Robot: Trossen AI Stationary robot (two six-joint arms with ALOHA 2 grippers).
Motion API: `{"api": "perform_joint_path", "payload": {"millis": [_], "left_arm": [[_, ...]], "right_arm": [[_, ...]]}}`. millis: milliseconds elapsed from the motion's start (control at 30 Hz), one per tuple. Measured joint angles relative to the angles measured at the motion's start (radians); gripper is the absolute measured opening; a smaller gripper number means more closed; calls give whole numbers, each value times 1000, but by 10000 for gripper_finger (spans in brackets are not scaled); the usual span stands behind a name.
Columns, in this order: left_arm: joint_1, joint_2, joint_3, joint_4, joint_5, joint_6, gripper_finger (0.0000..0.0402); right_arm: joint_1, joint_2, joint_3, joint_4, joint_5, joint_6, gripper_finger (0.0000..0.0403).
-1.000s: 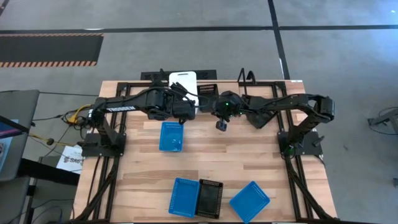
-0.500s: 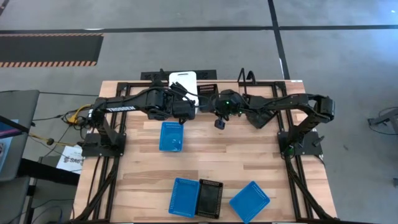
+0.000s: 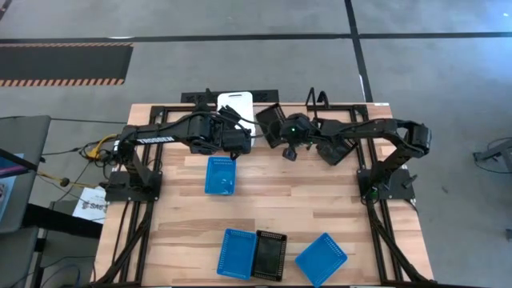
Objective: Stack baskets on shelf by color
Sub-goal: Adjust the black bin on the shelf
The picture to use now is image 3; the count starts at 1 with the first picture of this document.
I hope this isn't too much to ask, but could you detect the white plastic basket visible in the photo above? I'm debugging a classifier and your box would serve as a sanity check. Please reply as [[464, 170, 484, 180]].
[[216, 91, 256, 138]]

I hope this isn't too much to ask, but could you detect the black metal rig frame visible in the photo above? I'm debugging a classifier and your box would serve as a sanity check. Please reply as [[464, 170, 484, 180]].
[[94, 104, 437, 287]]

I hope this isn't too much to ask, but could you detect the black cable bundle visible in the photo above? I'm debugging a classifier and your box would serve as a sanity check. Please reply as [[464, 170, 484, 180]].
[[42, 138, 123, 165]]

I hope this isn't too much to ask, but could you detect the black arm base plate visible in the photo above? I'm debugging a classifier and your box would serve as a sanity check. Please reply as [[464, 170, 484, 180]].
[[104, 170, 163, 202], [357, 167, 416, 201]]

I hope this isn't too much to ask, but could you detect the black plastic basket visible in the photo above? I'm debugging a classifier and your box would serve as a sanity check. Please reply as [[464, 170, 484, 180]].
[[315, 135, 360, 167], [254, 102, 286, 150], [250, 229, 288, 282]]

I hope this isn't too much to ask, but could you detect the black perforated metal panel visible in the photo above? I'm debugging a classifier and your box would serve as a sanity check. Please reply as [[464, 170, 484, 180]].
[[180, 89, 280, 104]]

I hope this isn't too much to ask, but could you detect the yellow cable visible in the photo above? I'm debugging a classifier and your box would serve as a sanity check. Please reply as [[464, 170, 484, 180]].
[[86, 134, 121, 159]]

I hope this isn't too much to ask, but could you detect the blue screen panel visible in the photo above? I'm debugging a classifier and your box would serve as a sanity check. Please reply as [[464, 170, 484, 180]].
[[0, 153, 26, 221]]

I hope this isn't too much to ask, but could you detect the printed white paper sheet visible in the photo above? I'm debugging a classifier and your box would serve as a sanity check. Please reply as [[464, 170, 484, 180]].
[[71, 186, 109, 225]]

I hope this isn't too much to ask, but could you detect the black mat with striped edge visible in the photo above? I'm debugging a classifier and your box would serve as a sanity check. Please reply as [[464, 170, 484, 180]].
[[0, 42, 134, 87]]

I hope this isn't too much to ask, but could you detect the grey chair base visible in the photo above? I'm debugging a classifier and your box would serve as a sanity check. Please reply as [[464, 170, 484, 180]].
[[473, 138, 512, 175]]

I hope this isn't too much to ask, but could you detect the blue plastic basket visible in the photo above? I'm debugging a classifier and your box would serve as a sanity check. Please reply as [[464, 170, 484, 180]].
[[204, 155, 238, 196], [294, 232, 349, 288], [216, 228, 258, 280]]

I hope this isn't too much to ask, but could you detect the black beam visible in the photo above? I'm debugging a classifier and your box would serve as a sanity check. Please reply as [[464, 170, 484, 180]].
[[22, 203, 103, 240]]

